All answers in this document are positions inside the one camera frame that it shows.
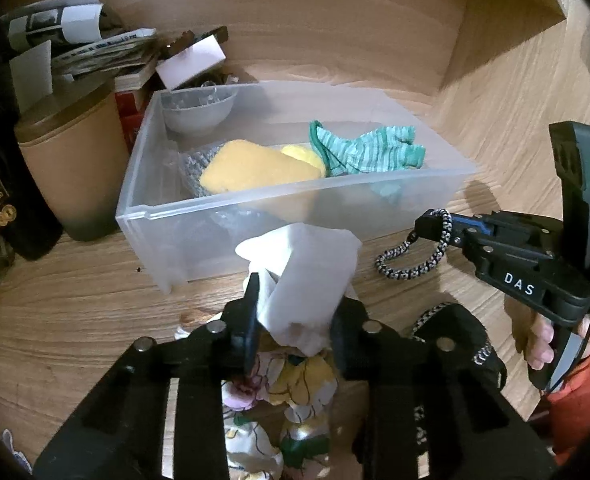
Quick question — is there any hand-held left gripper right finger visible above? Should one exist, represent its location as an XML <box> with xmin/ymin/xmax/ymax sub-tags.
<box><xmin>329</xmin><ymin>297</ymin><xmax>557</xmax><ymax>480</ymax></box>

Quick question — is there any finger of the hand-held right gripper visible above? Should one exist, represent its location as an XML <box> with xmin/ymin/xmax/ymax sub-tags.
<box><xmin>414</xmin><ymin>209</ymin><xmax>494</xmax><ymax>249</ymax></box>

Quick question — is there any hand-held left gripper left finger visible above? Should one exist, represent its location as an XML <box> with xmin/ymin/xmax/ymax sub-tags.
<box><xmin>34</xmin><ymin>272</ymin><xmax>261</xmax><ymax>480</ymax></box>

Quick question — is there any black white braided cord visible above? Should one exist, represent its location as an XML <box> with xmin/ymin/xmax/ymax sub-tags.
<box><xmin>375</xmin><ymin>208</ymin><xmax>453</xmax><ymax>282</ymax></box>

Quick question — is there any white cloth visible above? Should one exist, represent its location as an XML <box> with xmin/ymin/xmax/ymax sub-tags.
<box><xmin>235</xmin><ymin>223</ymin><xmax>363</xmax><ymax>357</ymax></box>

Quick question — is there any clear plastic storage box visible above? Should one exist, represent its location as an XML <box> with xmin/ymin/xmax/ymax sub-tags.
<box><xmin>115</xmin><ymin>79</ymin><xmax>480</xmax><ymax>296</ymax></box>

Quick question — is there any person's right forearm orange sleeve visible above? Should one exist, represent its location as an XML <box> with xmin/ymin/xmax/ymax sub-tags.
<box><xmin>544</xmin><ymin>320</ymin><xmax>590</xmax><ymax>467</ymax></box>

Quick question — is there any person's right hand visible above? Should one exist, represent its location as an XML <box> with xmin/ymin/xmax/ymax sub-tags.
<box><xmin>511</xmin><ymin>307</ymin><xmax>590</xmax><ymax>372</ymax></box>

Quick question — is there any floral printed cloth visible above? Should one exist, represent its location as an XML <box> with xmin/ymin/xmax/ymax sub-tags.
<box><xmin>174</xmin><ymin>310</ymin><xmax>341</xmax><ymax>480</ymax></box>

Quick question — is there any green striped sock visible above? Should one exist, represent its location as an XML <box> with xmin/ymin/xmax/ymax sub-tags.
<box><xmin>309</xmin><ymin>120</ymin><xmax>427</xmax><ymax>179</ymax></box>

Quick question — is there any large yellow sponge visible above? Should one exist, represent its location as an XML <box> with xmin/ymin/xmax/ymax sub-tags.
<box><xmin>198</xmin><ymin>140</ymin><xmax>321</xmax><ymax>195</ymax></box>

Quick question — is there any small yellow sponge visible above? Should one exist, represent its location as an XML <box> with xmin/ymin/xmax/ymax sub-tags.
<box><xmin>280</xmin><ymin>144</ymin><xmax>323</xmax><ymax>171</ymax></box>

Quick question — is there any grey mesh scourer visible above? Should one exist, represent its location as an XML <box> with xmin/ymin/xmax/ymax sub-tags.
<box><xmin>177</xmin><ymin>142</ymin><xmax>226</xmax><ymax>197</ymax></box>

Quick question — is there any white bowl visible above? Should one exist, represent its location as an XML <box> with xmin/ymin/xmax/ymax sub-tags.
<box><xmin>161</xmin><ymin>87</ymin><xmax>239</xmax><ymax>136</ymax></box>

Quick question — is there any beige round canister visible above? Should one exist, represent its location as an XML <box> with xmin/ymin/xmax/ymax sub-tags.
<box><xmin>14</xmin><ymin>80</ymin><xmax>136</xmax><ymax>243</ymax></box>

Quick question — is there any red box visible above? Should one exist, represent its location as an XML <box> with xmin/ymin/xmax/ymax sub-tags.
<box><xmin>114</xmin><ymin>74</ymin><xmax>151</xmax><ymax>153</ymax></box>

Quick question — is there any white card box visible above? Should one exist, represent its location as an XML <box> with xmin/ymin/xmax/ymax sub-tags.
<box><xmin>155</xmin><ymin>40</ymin><xmax>226</xmax><ymax>91</ymax></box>

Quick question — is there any dark bottle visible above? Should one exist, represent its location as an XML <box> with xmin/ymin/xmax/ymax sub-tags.
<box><xmin>0</xmin><ymin>15</ymin><xmax>66</xmax><ymax>262</ymax></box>

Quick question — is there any stack of papers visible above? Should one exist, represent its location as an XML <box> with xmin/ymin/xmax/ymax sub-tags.
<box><xmin>0</xmin><ymin>0</ymin><xmax>160</xmax><ymax>114</ymax></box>

